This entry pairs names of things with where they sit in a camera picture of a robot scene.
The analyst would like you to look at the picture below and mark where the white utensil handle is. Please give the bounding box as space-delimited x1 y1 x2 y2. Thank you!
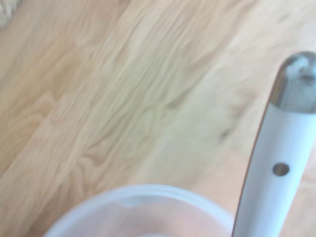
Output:
231 51 316 237

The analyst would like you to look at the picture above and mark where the translucent plastic bowl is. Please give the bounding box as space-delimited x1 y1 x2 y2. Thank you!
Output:
41 183 236 237

